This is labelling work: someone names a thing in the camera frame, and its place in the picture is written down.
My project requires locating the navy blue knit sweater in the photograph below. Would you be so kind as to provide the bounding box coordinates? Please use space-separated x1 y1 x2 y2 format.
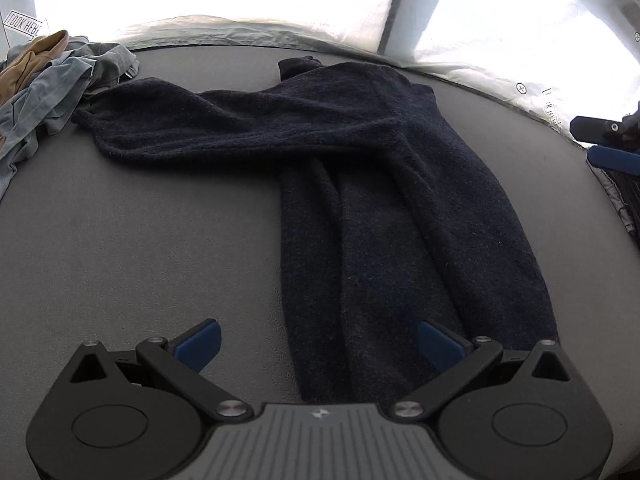
74 56 558 405

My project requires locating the grey folded garment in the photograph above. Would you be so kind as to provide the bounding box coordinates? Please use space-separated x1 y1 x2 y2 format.
588 164 640 245

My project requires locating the white printed curtain sheet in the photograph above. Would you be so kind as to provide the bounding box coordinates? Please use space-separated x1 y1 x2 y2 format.
1 0 639 132

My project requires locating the light blue grey garment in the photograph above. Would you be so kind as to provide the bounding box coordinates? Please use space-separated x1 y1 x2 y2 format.
1 36 140 192

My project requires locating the beige tan garment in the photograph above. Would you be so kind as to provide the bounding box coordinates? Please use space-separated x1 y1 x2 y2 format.
1 30 70 104

